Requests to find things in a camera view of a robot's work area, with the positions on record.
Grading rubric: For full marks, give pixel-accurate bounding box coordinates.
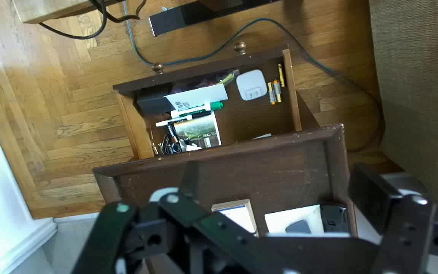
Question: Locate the photo card box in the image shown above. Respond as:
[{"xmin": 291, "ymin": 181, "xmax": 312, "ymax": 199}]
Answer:
[{"xmin": 172, "ymin": 111, "xmax": 224, "ymax": 152}]

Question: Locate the brown fabric sofa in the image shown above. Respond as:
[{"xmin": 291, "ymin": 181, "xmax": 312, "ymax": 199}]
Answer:
[{"xmin": 368, "ymin": 0, "xmax": 438, "ymax": 214}]

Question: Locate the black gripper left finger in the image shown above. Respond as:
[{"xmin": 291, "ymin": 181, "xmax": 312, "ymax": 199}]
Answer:
[{"xmin": 72, "ymin": 159, "xmax": 262, "ymax": 274}]

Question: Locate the open wooden drawer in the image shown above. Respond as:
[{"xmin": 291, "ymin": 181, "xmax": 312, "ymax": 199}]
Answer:
[{"xmin": 111, "ymin": 39, "xmax": 306, "ymax": 161}]

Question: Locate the yellow AA battery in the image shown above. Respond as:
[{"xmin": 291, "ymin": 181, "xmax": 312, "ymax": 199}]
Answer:
[
  {"xmin": 272, "ymin": 79, "xmax": 283, "ymax": 105},
  {"xmin": 266, "ymin": 80, "xmax": 277, "ymax": 106}
]

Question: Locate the thin black floor cable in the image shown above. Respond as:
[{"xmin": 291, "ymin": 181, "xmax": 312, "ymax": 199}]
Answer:
[{"xmin": 38, "ymin": 0, "xmax": 148, "ymax": 41}]

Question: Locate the white box with black band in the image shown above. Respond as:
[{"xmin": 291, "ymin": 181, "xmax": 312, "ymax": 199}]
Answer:
[{"xmin": 210, "ymin": 197, "xmax": 260, "ymax": 237}]

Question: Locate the black power strip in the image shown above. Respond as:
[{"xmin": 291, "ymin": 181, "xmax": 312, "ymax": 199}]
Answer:
[{"xmin": 148, "ymin": 0, "xmax": 281, "ymax": 38}]

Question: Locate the long black remote control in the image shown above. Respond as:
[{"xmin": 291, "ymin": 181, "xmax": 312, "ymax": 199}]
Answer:
[{"xmin": 319, "ymin": 200, "xmax": 353, "ymax": 235}]

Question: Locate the dark wooden nightstand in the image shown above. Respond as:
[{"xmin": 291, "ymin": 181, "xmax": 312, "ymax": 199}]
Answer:
[{"xmin": 93, "ymin": 123, "xmax": 359, "ymax": 240}]

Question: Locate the black rectangular case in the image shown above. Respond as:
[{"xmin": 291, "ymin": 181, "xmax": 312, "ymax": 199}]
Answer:
[{"xmin": 134, "ymin": 92, "xmax": 176, "ymax": 115}]

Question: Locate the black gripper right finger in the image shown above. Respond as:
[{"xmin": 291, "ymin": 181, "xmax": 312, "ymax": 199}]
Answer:
[{"xmin": 348, "ymin": 162, "xmax": 438, "ymax": 274}]

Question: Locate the white square device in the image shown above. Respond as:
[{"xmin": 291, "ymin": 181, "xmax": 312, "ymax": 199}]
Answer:
[{"xmin": 234, "ymin": 68, "xmax": 269, "ymax": 102}]

